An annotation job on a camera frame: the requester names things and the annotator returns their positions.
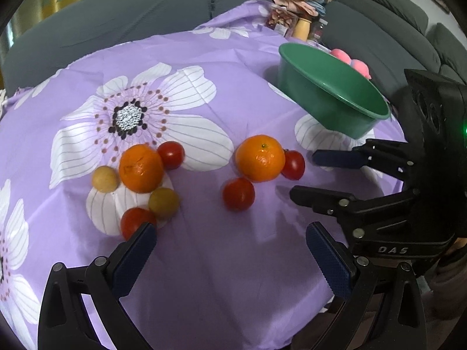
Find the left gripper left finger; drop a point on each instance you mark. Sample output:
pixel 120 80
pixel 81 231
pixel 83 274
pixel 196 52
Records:
pixel 64 321

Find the cream yellow bottle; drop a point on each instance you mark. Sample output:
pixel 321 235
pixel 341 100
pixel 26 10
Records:
pixel 302 29

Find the pink plush toy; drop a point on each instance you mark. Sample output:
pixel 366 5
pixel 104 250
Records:
pixel 356 64

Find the clear plastic bottle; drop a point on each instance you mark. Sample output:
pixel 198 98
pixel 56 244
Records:
pixel 316 31

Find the orange mandarin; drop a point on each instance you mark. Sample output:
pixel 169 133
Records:
pixel 141 169
pixel 260 158

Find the green plastic bowl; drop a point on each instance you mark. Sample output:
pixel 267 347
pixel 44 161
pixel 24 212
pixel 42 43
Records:
pixel 331 91

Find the yellow-brown fruit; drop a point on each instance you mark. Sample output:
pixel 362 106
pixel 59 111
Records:
pixel 105 179
pixel 163 203

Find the clear box of dried petals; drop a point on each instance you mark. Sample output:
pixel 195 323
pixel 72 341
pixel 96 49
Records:
pixel 281 21

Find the red tomato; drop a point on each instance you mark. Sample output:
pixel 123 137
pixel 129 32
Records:
pixel 133 218
pixel 238 194
pixel 295 165
pixel 172 154

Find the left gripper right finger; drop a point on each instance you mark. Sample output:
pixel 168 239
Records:
pixel 399 322

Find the purple floral cloth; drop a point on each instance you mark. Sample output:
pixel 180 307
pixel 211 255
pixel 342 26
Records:
pixel 217 279

